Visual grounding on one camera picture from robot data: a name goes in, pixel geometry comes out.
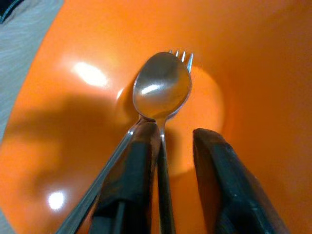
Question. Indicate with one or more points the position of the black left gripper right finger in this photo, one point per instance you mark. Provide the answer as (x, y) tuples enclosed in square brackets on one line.
[(231, 195)]

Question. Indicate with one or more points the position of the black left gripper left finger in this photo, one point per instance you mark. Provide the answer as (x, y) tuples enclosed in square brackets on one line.
[(131, 190)]

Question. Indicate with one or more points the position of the metal fork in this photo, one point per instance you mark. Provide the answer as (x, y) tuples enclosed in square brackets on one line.
[(79, 215)]

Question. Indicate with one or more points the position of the gold-toned metal spoon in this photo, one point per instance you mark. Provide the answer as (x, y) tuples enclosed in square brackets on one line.
[(161, 85)]

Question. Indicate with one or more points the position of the orange plastic bowl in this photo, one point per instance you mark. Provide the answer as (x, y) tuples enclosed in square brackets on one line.
[(243, 73)]

